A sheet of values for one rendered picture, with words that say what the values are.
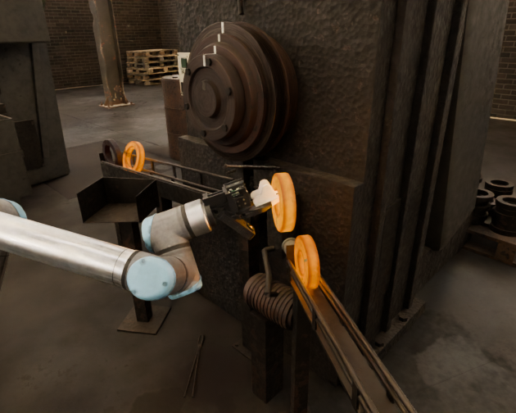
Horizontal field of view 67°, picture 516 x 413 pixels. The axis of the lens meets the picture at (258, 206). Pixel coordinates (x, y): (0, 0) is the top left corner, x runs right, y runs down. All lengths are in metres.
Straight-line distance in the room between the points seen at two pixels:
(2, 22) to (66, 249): 2.98
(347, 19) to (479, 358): 1.52
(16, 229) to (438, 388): 1.60
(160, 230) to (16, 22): 3.02
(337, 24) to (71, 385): 1.69
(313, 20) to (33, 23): 2.89
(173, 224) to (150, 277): 0.19
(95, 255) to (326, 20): 0.93
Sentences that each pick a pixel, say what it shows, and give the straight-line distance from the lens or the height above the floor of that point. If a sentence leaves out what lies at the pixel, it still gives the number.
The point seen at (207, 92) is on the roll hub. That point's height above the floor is 1.14.
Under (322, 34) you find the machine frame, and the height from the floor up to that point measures 1.31.
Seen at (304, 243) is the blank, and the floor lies 0.78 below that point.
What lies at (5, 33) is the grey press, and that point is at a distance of 3.79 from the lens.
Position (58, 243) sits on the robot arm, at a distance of 0.97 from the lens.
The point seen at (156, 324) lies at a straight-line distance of 2.07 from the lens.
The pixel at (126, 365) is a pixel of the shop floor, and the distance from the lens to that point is 1.92.
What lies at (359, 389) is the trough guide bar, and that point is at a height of 0.73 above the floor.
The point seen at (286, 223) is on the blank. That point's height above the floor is 0.88.
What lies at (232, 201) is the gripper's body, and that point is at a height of 0.93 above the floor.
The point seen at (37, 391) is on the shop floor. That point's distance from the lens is 1.97.
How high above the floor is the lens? 1.32
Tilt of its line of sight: 24 degrees down
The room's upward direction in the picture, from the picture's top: 1 degrees counter-clockwise
